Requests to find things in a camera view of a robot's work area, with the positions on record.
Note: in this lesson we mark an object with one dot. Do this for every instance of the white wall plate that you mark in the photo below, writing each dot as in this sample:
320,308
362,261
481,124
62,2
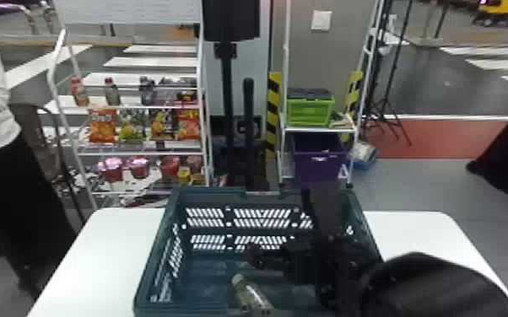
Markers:
321,20

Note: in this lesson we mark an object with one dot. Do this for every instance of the white shelf trolley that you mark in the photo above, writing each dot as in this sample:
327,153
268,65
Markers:
284,88

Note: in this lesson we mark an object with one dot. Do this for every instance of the red noodle cup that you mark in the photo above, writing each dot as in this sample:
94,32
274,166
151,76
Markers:
170,167
139,167
112,169

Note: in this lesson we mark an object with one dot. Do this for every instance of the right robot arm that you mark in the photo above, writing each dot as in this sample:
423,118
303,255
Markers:
431,287

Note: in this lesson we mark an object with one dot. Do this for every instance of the brown bottle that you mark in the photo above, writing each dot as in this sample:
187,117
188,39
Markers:
112,92

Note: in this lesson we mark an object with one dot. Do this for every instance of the red snack packet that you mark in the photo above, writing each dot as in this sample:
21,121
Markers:
188,125

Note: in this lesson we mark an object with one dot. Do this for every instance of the green crate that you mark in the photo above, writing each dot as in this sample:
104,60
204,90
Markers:
310,110

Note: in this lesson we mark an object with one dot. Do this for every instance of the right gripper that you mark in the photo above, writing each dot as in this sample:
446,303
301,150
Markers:
311,261

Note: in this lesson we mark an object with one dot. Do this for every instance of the black bottle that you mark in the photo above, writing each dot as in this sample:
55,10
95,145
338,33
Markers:
147,91

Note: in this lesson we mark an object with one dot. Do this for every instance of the yellow snack packet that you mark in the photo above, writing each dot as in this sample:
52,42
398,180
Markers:
162,127

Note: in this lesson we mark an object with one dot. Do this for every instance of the black tripod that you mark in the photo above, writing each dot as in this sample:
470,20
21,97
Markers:
387,88

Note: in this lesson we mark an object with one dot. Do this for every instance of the orange snack packet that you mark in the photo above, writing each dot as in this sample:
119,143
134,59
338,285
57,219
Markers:
102,126

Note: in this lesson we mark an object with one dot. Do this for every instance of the red bottle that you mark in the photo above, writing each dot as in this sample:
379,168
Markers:
79,92

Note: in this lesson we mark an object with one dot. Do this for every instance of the yellow can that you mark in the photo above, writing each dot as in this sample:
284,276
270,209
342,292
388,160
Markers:
184,176

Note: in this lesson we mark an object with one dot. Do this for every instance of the yellow black striped post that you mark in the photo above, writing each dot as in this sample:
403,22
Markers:
353,95
273,110

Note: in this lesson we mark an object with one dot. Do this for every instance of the green snack packet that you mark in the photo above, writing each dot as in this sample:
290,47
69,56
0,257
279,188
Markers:
132,128

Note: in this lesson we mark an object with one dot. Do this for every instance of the small blue basket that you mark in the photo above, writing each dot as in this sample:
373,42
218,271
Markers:
364,155

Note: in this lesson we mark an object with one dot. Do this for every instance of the purple crate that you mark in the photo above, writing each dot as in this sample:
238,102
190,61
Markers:
318,161

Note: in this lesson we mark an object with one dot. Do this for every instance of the grey bottle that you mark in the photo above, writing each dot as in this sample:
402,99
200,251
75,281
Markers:
248,294

